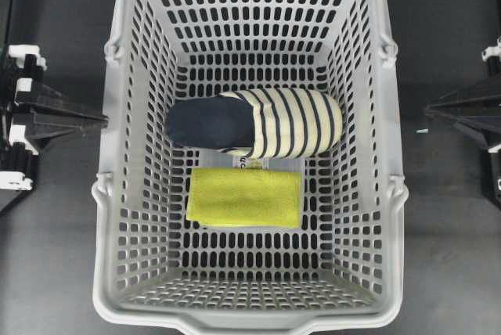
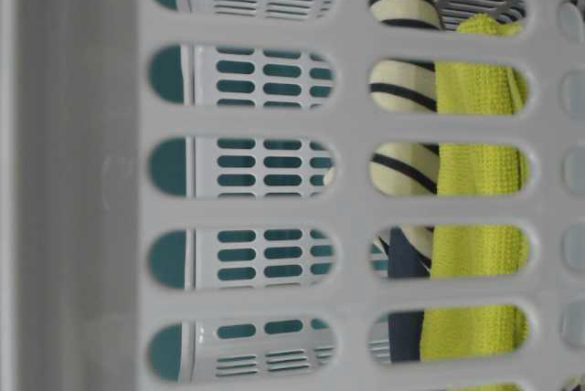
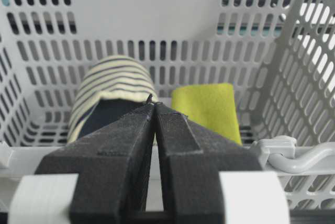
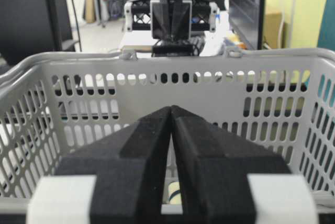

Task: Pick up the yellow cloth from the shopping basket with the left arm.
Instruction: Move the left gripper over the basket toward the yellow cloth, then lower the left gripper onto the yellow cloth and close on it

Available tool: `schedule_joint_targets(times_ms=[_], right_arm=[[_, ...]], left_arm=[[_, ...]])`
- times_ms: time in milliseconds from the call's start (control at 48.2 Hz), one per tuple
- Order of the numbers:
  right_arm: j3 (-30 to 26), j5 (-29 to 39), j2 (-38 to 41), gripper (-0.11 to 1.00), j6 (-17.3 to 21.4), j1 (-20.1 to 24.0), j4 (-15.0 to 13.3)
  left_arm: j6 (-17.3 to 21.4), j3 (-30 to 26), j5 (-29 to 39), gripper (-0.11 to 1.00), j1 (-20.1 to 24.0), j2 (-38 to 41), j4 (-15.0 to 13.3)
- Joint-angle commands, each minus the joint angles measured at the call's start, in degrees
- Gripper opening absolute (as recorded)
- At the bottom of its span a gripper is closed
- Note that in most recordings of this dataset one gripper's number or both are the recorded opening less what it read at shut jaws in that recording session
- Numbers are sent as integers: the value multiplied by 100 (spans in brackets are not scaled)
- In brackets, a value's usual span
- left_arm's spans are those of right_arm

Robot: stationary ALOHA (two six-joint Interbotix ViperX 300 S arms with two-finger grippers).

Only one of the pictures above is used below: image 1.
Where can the navy striped cream slipper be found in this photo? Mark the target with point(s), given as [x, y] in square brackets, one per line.
[272, 123]

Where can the yellow-green cloth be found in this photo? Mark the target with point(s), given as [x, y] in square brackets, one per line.
[234, 197]

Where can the grey plastic shopping basket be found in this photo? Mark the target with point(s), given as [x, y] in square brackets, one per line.
[342, 267]

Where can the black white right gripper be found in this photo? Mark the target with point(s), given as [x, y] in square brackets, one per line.
[481, 125]

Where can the white label in basket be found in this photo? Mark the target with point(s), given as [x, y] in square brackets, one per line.
[249, 163]

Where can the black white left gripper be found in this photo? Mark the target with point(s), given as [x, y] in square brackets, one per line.
[21, 65]

